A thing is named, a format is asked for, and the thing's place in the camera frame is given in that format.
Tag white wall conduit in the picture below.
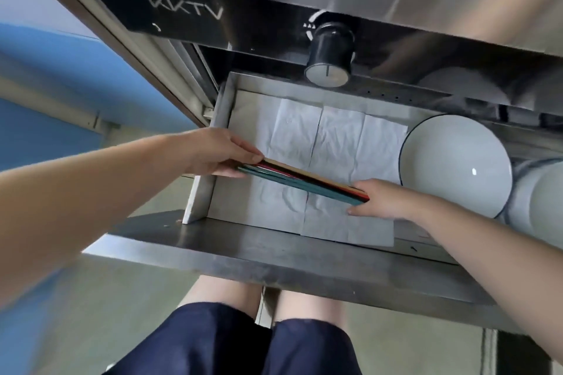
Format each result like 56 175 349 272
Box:
0 74 121 136

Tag white paper towel liner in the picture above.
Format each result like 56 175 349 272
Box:
207 89 410 249

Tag stainless steel cabinet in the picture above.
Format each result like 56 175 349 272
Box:
0 0 563 160

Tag large white bowl dark rim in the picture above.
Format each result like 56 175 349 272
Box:
398 114 513 220

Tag stainless steel drawer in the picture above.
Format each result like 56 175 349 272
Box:
83 71 563 336

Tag person's left forearm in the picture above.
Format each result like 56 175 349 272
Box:
0 129 194 307

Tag person's right hand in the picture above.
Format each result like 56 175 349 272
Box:
346 179 425 221

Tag person's left leg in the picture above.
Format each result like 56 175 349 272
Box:
181 275 264 329

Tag person's left hand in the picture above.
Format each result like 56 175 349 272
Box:
185 127 265 179

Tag stack of coloured boards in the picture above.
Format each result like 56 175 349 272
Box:
237 158 371 207

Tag person's right forearm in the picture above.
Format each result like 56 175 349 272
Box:
413 197 563 372

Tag navy blue shorts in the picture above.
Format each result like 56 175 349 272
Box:
105 301 364 375

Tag person's right leg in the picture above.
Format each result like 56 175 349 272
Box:
274 289 353 328

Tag black round control knob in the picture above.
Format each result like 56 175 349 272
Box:
304 22 356 88

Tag person's leg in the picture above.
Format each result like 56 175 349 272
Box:
181 275 264 329
274 289 353 328

